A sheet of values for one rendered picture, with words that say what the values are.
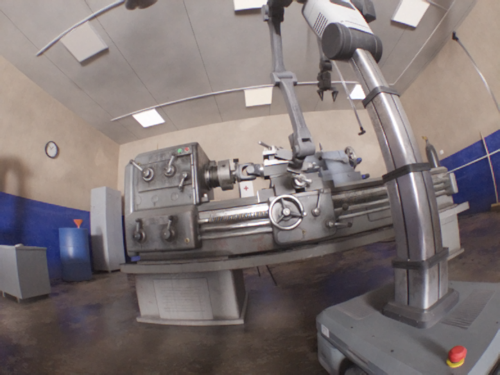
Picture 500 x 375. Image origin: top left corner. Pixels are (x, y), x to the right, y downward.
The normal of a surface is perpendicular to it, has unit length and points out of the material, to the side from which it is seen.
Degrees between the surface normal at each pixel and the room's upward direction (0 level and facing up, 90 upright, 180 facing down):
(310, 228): 90
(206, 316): 90
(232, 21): 180
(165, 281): 90
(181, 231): 90
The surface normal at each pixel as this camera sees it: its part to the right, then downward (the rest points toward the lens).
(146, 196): -0.04, -0.21
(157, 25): 0.13, 0.97
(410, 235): -0.98, 0.11
